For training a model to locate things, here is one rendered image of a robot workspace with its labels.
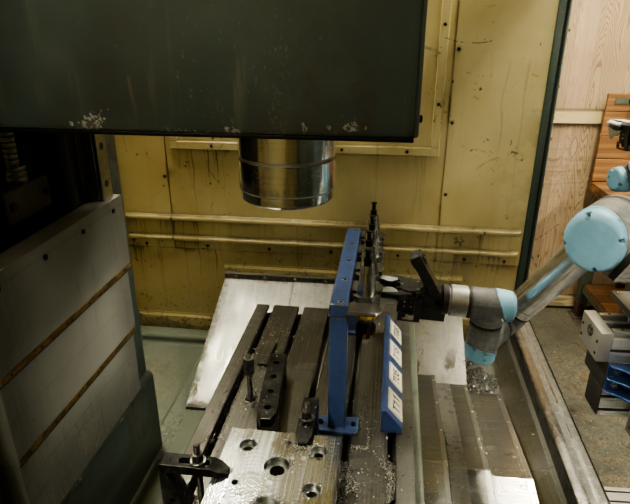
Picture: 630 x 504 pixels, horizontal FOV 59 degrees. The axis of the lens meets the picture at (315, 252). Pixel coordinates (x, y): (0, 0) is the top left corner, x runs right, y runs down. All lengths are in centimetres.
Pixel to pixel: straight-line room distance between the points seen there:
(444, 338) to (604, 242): 95
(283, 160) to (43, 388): 61
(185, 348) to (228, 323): 30
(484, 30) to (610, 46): 185
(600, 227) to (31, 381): 105
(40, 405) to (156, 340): 124
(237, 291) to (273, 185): 130
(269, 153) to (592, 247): 64
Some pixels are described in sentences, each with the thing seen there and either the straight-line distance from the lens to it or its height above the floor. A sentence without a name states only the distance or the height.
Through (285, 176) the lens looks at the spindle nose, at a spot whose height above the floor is 155.
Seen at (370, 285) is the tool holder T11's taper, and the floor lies 125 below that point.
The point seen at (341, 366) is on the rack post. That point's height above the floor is 108.
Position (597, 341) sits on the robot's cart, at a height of 96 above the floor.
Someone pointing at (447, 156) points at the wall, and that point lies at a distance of 196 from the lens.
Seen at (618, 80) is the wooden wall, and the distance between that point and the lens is 374.
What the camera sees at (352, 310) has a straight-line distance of 117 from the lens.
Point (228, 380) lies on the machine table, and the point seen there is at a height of 90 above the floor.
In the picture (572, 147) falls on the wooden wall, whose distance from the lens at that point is 373.
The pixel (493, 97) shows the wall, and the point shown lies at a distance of 194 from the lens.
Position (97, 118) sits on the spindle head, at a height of 164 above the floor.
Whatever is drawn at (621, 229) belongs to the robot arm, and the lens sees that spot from 115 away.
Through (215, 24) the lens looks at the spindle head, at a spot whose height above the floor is 177.
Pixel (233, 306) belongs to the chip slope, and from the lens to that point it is 210.
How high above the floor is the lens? 178
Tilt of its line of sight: 23 degrees down
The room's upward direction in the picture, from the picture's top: straight up
